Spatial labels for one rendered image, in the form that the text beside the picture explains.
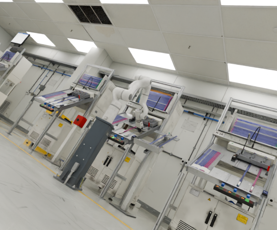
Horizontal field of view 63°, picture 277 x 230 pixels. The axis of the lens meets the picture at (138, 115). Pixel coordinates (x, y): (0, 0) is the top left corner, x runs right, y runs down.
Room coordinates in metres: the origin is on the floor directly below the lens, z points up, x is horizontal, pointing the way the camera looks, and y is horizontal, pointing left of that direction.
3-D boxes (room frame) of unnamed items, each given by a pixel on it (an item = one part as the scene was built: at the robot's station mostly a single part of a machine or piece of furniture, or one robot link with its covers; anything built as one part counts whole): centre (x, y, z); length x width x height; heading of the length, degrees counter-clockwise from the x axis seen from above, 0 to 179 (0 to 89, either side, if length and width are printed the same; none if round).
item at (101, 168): (3.41, -0.14, 0.31); 0.70 x 0.65 x 0.62; 55
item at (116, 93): (2.35, 0.28, 1.00); 0.19 x 0.12 x 0.24; 59
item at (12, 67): (6.07, 3.73, 0.95); 1.36 x 0.82 x 1.90; 145
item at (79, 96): (4.07, 1.14, 0.66); 1.01 x 0.73 x 1.31; 145
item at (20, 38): (5.95, 3.82, 2.10); 0.58 x 0.14 x 0.41; 55
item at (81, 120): (3.43, 0.72, 0.39); 0.24 x 0.24 x 0.78; 55
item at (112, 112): (2.33, 0.25, 0.79); 0.19 x 0.19 x 0.18
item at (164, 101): (3.27, -0.12, 1.52); 0.51 x 0.13 x 0.27; 55
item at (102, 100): (4.25, 1.04, 0.95); 1.35 x 0.82 x 1.90; 145
